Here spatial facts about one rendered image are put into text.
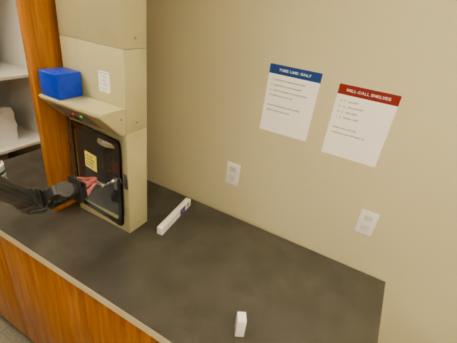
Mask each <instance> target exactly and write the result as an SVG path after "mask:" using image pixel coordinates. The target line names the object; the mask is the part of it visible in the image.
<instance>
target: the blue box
mask: <svg viewBox="0 0 457 343"><path fill-rule="evenodd" d="M38 72H39V80H40V85H41V93H42V94H43V95H46V96H49V97H52V98H55V99H58V100H63V99H69V98H73V97H79V96H82V95H83V93H82V79H81V73H80V71H76V70H72V69H69V68H66V67H54V68H47V69H38Z"/></svg>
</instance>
